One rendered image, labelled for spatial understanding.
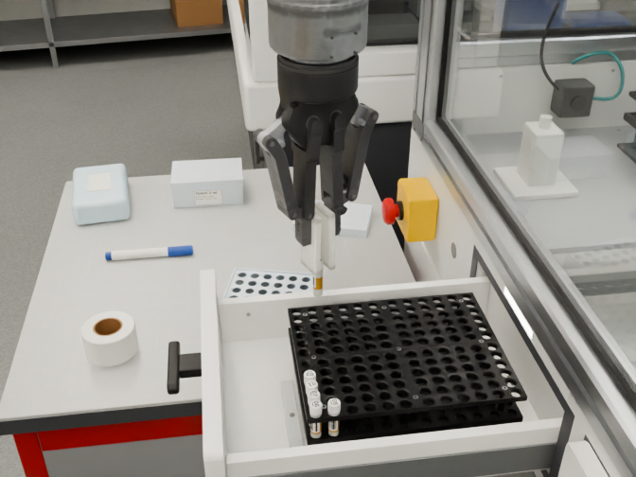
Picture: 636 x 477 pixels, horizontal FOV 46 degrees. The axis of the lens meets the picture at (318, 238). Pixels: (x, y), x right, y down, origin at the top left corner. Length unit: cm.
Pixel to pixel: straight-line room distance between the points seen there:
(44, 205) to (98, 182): 167
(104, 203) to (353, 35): 75
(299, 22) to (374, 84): 89
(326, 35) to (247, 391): 41
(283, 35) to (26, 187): 261
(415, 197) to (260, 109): 53
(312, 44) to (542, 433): 43
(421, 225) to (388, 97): 51
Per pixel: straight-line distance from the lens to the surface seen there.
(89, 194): 136
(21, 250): 281
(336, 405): 74
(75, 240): 132
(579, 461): 71
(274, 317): 91
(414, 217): 108
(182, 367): 79
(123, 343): 102
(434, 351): 82
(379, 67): 153
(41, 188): 319
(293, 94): 69
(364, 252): 123
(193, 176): 136
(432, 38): 109
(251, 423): 83
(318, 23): 65
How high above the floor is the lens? 144
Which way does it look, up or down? 32 degrees down
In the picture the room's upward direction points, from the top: straight up
